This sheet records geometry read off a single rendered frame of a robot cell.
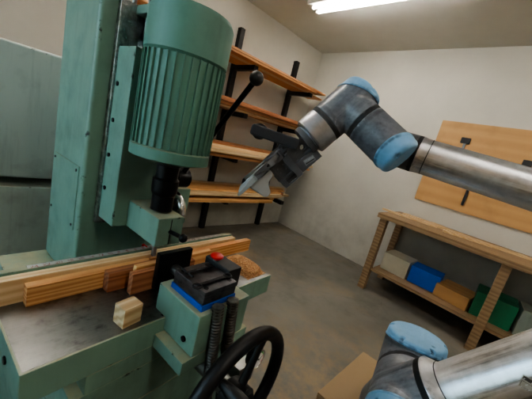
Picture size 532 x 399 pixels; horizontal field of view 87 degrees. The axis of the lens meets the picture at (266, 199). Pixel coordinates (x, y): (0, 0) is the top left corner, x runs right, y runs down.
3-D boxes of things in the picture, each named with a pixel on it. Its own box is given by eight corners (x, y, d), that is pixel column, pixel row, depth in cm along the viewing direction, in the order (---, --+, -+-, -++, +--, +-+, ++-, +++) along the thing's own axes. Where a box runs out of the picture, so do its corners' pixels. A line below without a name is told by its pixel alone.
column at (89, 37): (68, 285, 75) (100, -14, 60) (43, 250, 87) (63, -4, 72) (147, 267, 92) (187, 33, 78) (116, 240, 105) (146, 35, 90)
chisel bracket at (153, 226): (153, 253, 64) (158, 218, 62) (123, 230, 72) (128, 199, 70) (180, 248, 70) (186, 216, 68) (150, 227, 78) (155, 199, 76)
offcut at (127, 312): (122, 329, 52) (125, 310, 51) (112, 321, 53) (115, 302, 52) (140, 321, 55) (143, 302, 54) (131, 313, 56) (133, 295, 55)
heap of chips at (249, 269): (248, 279, 80) (250, 271, 80) (218, 260, 87) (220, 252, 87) (265, 273, 87) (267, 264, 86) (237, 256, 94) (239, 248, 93)
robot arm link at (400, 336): (431, 384, 82) (450, 332, 79) (431, 430, 68) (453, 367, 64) (378, 357, 90) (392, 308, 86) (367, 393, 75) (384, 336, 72)
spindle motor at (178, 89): (154, 167, 53) (184, -14, 47) (113, 147, 63) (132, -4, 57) (222, 172, 67) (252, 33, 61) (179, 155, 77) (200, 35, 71)
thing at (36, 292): (25, 307, 51) (27, 288, 50) (22, 302, 52) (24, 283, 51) (248, 250, 101) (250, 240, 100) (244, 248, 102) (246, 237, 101)
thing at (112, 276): (106, 293, 60) (108, 274, 59) (102, 287, 61) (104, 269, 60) (192, 269, 78) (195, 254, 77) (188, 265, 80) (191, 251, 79)
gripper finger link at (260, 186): (256, 209, 60) (283, 181, 64) (238, 188, 59) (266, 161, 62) (252, 210, 63) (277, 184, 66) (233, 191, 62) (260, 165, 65)
